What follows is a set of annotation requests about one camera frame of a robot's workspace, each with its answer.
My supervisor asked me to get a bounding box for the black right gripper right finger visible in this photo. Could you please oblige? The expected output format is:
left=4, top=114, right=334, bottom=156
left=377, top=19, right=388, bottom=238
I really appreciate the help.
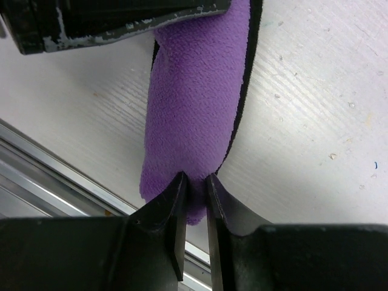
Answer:
left=207, top=175, right=387, bottom=290

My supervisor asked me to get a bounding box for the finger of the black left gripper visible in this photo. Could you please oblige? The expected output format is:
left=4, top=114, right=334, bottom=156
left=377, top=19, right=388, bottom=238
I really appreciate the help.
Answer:
left=1, top=1, right=230, bottom=55

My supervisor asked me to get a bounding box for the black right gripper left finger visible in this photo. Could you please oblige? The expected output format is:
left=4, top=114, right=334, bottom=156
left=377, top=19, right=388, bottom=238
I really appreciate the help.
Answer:
left=1, top=173, right=187, bottom=290

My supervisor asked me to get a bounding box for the black and purple towel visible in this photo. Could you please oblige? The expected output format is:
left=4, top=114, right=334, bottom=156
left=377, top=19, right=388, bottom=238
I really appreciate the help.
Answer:
left=139, top=0, right=263, bottom=226

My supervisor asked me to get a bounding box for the aluminium mounting rail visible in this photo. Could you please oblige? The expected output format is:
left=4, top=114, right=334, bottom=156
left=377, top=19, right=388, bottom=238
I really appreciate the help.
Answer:
left=1, top=122, right=211, bottom=290

